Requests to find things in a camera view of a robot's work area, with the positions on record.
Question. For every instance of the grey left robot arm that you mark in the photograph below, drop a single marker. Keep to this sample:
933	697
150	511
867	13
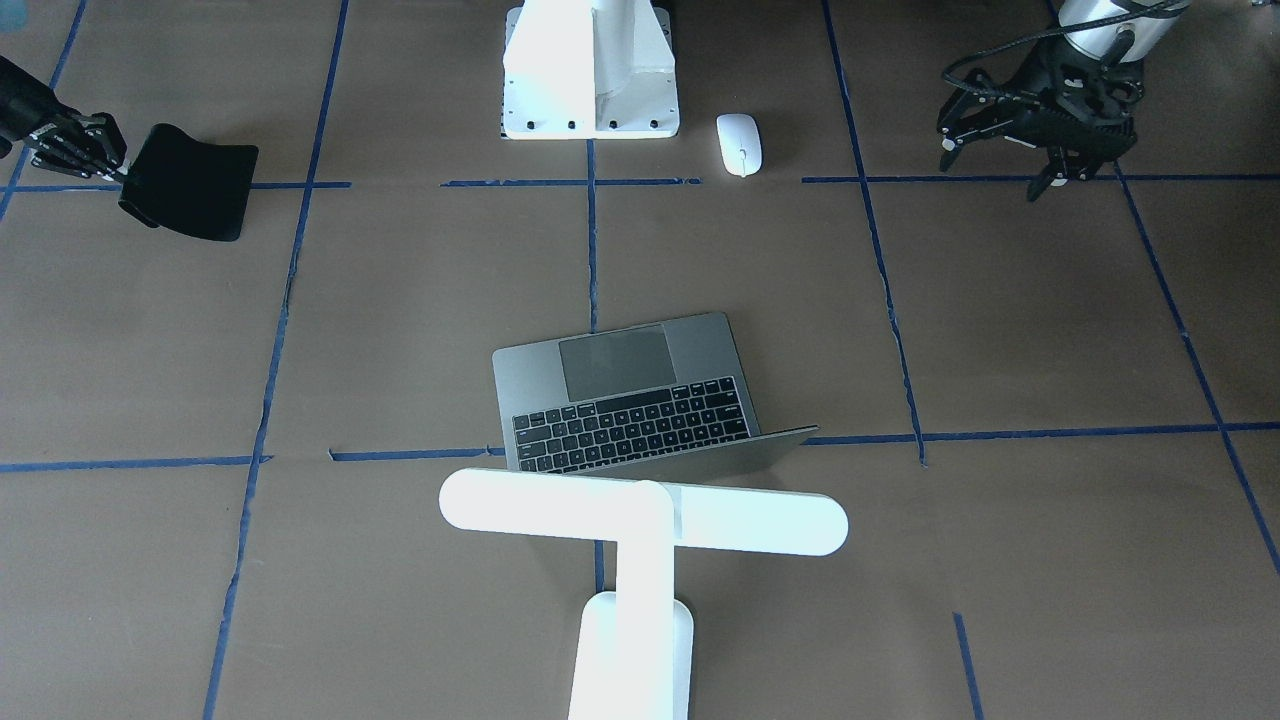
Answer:
1090	26

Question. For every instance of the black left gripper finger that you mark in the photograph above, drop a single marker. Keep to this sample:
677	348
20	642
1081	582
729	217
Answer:
964	122
1063	166

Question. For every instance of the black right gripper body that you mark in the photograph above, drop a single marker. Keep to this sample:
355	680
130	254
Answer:
22	106

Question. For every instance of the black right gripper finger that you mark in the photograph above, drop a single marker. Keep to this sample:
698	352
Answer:
96	140
56	158

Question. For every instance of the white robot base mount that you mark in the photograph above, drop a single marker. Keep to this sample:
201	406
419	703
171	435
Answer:
581	70

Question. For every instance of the grey laptop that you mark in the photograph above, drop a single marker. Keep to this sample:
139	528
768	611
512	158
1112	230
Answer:
664	401

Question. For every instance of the white computer mouse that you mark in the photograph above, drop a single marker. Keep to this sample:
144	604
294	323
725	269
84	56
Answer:
740	144

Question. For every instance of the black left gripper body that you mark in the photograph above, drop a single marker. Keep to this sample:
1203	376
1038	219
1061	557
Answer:
1034	93

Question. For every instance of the brown paper table cover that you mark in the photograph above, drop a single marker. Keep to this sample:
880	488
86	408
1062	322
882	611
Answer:
1053	424

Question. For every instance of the black mouse pad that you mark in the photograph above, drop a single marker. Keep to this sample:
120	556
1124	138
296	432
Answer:
190	187

